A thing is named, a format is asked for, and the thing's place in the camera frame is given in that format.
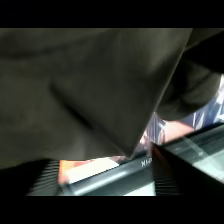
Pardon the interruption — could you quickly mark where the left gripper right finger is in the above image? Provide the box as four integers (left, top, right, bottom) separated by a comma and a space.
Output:
150, 142, 224, 197

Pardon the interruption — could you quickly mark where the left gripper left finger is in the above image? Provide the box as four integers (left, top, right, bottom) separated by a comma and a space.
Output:
0, 158, 62, 197

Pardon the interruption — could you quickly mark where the dark brown garment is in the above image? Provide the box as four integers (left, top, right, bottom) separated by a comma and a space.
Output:
0, 27, 224, 172

